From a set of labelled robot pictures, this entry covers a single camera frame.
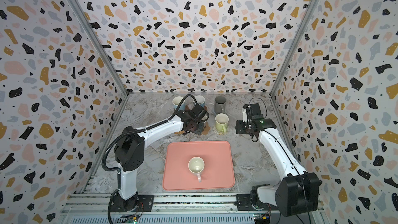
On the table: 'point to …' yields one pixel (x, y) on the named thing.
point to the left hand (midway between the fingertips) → (200, 127)
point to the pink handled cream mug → (196, 165)
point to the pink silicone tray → (218, 169)
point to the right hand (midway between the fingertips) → (241, 126)
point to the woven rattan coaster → (180, 132)
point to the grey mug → (220, 103)
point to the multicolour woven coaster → (219, 132)
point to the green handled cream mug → (221, 122)
